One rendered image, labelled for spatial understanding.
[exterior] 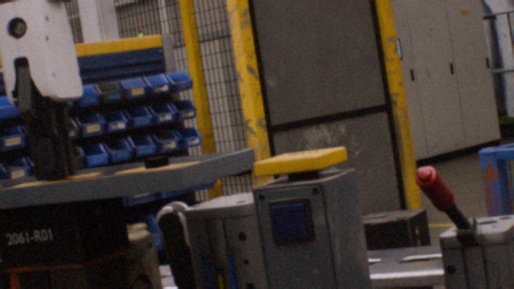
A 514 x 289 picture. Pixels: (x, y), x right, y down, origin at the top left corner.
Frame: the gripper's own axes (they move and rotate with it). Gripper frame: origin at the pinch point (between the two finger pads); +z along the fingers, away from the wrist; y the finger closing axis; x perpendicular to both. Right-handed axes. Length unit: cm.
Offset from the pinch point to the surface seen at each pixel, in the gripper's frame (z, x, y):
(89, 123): -1, 77, 281
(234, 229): 10.1, -15.4, 6.5
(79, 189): 2.8, -5.3, -10.2
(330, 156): 2.8, -27.1, -11.3
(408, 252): 18.4, -32.1, 28.0
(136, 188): 3.1, -10.8, -12.1
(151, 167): 2.0, -10.6, -4.5
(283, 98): 2, 11, 339
